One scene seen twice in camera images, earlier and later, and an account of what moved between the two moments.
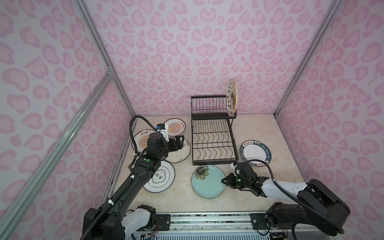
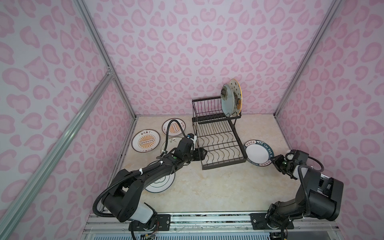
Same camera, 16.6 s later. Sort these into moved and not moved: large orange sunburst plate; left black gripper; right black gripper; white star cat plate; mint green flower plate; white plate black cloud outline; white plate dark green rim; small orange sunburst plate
Moved: mint green flower plate; left black gripper; white star cat plate; right black gripper
Not moved: white plate black cloud outline; large orange sunburst plate; small orange sunburst plate; white plate dark green rim
